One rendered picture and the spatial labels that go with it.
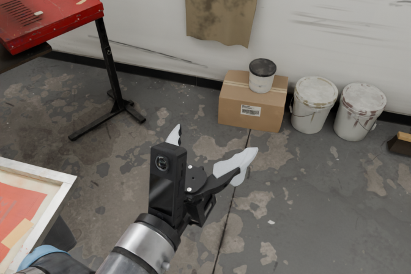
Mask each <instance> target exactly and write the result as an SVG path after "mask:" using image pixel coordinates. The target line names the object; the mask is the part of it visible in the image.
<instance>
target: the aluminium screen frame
mask: <svg viewBox="0 0 411 274"><path fill-rule="evenodd" d="M0 170H2V171H7V172H11V173H14V174H18V175H21V176H26V177H30V178H33V179H37V180H41V181H44V182H49V183H53V184H56V185H60V186H61V187H60V189H59V190H58V191H57V193H56V195H55V196H54V198H53V199H52V201H51V202H50V204H49V205H48V207H47V208H46V210H45V211H44V213H43V215H42V216H41V217H40V219H39V221H38V222H37V224H36V225H35V227H34V228H33V230H32V231H31V233H30V234H29V236H28V237H27V239H26V240H25V242H24V243H23V245H22V247H21V248H20V250H19V251H18V252H17V254H16V256H15V257H14V259H13V261H12V262H11V263H10V265H9V266H8V268H7V270H6V271H5V272H4V274H13V273H16V271H17V268H18V266H19V265H20V263H21V261H22V260H23V259H24V258H25V257H26V256H27V255H28V254H29V253H32V252H33V250H34V249H35V248H37V247H39V246H40V245H41V244H42V242H43V241H44V239H45V237H46V236H47V234H48V233H49V231H50V229H51V228H52V226H53V224H54V223H55V221H56V220H57V218H58V216H59V215H60V213H61V212H62V210H63V208H64V207H65V205H66V203H67V202H68V200H69V199H70V197H71V195H72V194H73V192H74V191H75V189H76V187H77V186H78V184H79V182H80V181H79V179H78V177H77V176H73V175H70V174H65V173H63V172H58V171H53V170H50V169H46V168H41V167H38V166H34V165H29V164H26V163H22V162H19V161H15V160H10V159H7V158H2V157H0Z"/></svg>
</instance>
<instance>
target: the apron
mask: <svg viewBox="0 0 411 274"><path fill-rule="evenodd" d="M256 5H257V0H185V8H186V27H187V36H191V37H194V38H196V39H199V40H214V41H218V42H220V43H222V44H223V45H226V46H233V45H242V46H244V47H245V48H247V49H248V44H249V41H250V35H251V29H252V25H253V19H254V14H255V11H256Z"/></svg>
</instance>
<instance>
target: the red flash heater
mask: <svg viewBox="0 0 411 274"><path fill-rule="evenodd" d="M39 11H42V12H43V14H41V15H38V16H36V15H34V14H35V13H36V12H39ZM103 11H104V8H103V3H102V2H101V1H99V0H0V44H1V45H2V46H3V47H4V48H5V49H6V50H7V51H8V52H9V53H10V54H11V55H12V56H13V55H16V54H18V53H20V52H22V51H25V50H28V49H30V48H32V47H34V46H36V45H39V44H41V43H43V42H46V41H48V40H51V39H53V38H55V37H57V36H59V35H62V34H65V33H66V32H69V31H71V30H74V29H76V28H78V27H80V26H83V25H85V24H88V23H90V22H92V21H94V20H97V19H99V18H101V17H103V16H104V13H103Z"/></svg>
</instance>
